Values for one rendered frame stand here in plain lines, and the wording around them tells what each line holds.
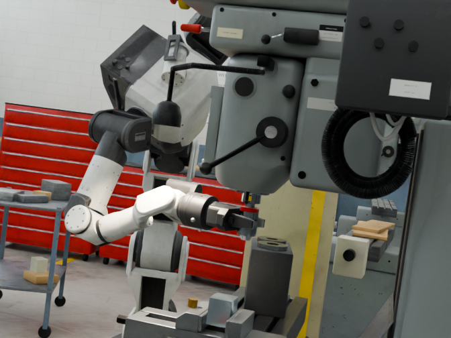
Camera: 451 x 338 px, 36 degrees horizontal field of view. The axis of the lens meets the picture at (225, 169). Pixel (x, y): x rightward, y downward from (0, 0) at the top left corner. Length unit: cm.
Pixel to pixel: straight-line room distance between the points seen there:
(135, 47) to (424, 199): 102
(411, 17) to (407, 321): 62
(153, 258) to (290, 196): 122
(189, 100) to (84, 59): 987
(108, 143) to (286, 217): 164
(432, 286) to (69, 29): 1089
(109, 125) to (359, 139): 76
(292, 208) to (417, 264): 197
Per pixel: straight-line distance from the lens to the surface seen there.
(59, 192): 488
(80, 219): 187
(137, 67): 206
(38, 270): 477
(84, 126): 686
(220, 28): 159
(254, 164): 157
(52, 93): 1205
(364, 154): 152
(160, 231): 233
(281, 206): 341
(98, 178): 192
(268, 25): 157
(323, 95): 153
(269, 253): 198
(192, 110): 202
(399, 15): 129
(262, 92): 157
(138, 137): 195
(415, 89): 127
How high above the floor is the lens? 144
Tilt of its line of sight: 3 degrees down
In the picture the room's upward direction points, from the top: 7 degrees clockwise
